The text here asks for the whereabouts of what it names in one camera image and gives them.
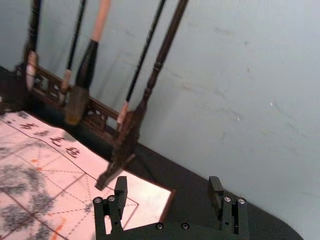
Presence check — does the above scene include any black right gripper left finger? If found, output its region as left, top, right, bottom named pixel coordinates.
left=92, top=176, right=129, bottom=236

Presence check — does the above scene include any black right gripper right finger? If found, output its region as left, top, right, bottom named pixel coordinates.
left=207, top=176, right=249, bottom=236

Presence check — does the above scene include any pale felt mat with grid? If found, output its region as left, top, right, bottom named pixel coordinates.
left=0, top=109, right=177, bottom=240

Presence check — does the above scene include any black table cloth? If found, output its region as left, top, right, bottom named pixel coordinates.
left=0, top=65, right=305, bottom=240

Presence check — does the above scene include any dark wooden brush rack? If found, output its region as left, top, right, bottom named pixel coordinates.
left=14, top=0, right=191, bottom=191

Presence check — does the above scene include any dark brush with white tip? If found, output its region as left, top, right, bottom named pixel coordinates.
left=24, top=0, right=43, bottom=90

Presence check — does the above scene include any large brush with tan handle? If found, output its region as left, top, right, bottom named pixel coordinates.
left=64, top=0, right=112, bottom=126

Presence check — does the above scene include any thin black-handled calligraphy brush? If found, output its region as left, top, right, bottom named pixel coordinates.
left=116, top=0, right=168, bottom=131
left=60, top=0, right=88, bottom=107

